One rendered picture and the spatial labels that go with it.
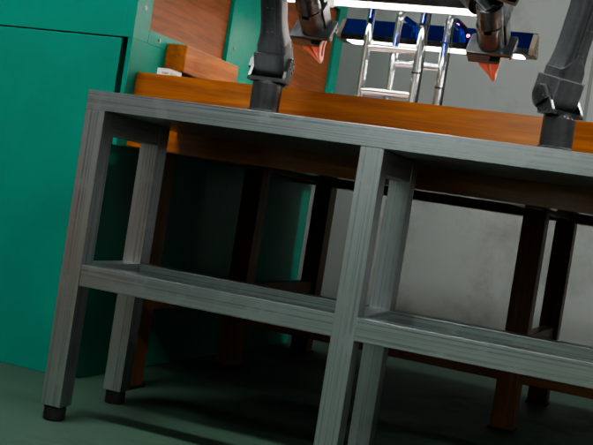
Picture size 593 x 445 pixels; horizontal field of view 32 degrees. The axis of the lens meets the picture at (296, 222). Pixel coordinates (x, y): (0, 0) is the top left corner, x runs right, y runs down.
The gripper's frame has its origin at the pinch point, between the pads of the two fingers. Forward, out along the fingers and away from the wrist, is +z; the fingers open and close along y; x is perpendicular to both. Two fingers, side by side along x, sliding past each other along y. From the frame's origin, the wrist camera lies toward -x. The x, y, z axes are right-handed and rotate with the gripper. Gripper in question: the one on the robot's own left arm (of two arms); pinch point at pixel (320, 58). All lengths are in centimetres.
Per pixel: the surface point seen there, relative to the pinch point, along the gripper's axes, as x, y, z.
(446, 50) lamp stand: -49, -13, 36
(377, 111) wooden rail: 17.6, -20.7, -1.9
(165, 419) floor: 86, 10, 31
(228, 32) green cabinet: -28, 43, 18
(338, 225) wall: -86, 57, 169
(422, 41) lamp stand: -32.3, -13.4, 19.1
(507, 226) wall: -97, -14, 165
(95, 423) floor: 96, 17, 19
